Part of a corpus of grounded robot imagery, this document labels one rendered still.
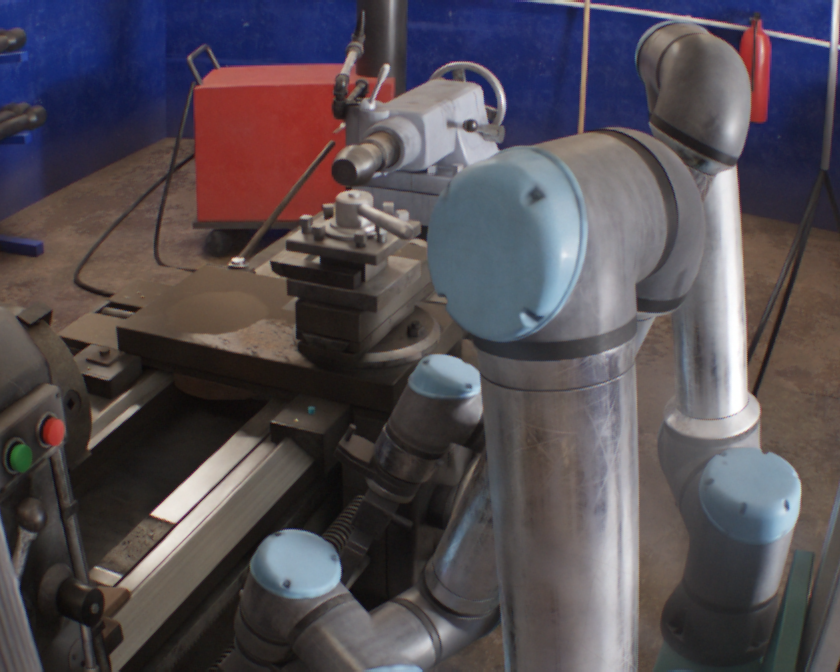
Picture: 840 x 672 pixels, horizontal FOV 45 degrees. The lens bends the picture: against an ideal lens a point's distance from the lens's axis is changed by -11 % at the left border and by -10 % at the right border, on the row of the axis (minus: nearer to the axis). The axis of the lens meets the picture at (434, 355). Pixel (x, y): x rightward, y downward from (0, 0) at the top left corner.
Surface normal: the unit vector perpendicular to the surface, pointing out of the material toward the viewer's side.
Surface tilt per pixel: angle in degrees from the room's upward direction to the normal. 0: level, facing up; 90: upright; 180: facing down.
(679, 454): 99
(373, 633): 19
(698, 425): 52
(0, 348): 45
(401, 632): 27
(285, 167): 90
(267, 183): 90
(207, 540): 36
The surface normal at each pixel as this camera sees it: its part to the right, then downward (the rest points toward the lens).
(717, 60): 0.14, -0.46
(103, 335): 0.02, -0.90
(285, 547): 0.26, -0.74
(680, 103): -0.53, -0.15
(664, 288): 0.25, 0.83
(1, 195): 0.93, 0.18
